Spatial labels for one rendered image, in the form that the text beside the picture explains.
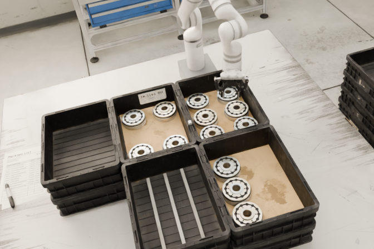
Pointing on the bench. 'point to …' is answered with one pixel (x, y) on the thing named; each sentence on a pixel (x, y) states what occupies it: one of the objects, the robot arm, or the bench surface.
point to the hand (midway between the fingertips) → (230, 94)
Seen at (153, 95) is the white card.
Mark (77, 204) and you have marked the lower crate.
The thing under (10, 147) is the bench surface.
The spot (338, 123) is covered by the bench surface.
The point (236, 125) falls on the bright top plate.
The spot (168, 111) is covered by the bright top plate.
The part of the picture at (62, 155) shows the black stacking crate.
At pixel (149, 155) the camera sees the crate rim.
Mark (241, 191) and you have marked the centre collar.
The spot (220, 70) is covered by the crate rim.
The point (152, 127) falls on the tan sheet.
